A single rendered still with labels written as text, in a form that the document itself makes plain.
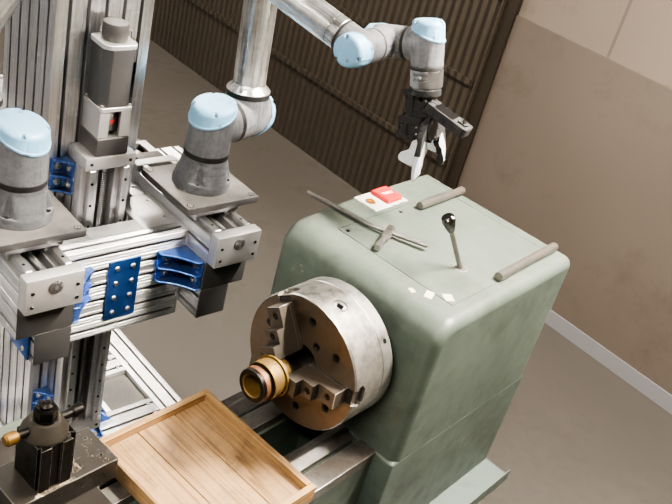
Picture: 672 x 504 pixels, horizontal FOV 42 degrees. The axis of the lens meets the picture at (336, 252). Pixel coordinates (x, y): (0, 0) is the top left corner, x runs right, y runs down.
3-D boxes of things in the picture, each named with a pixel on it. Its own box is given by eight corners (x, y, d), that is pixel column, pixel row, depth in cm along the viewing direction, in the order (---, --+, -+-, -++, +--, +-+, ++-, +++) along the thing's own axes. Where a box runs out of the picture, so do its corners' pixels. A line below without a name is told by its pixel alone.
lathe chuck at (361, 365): (261, 346, 209) (306, 252, 190) (348, 442, 196) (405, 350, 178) (233, 359, 202) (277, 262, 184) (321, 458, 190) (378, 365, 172)
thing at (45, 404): (49, 406, 149) (50, 390, 147) (62, 419, 147) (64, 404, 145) (28, 415, 146) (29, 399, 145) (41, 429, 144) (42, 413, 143)
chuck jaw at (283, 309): (298, 343, 190) (286, 291, 189) (314, 344, 187) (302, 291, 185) (262, 360, 182) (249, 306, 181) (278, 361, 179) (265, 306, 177)
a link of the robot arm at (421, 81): (449, 68, 197) (433, 74, 191) (448, 88, 199) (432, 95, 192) (419, 65, 201) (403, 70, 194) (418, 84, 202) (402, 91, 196)
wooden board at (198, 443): (203, 401, 201) (206, 388, 199) (312, 499, 183) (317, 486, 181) (92, 454, 180) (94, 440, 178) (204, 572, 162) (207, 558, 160)
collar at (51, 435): (52, 407, 153) (53, 395, 152) (78, 435, 149) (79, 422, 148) (10, 425, 147) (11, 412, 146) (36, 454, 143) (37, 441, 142)
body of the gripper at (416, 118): (411, 133, 207) (413, 83, 203) (444, 138, 203) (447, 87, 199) (396, 140, 201) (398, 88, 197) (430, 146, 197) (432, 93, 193)
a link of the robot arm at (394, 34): (351, 25, 194) (394, 29, 189) (377, 19, 203) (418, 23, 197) (351, 60, 197) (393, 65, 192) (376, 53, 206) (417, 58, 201)
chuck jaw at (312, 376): (321, 355, 186) (363, 383, 180) (317, 373, 189) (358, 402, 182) (285, 373, 178) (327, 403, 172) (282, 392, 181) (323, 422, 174)
